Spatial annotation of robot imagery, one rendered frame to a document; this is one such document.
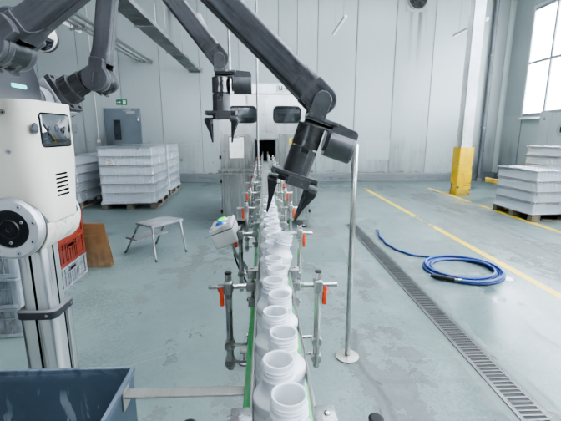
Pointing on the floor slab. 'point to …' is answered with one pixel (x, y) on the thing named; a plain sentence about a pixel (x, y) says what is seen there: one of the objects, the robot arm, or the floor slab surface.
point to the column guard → (462, 170)
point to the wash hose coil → (454, 275)
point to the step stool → (154, 230)
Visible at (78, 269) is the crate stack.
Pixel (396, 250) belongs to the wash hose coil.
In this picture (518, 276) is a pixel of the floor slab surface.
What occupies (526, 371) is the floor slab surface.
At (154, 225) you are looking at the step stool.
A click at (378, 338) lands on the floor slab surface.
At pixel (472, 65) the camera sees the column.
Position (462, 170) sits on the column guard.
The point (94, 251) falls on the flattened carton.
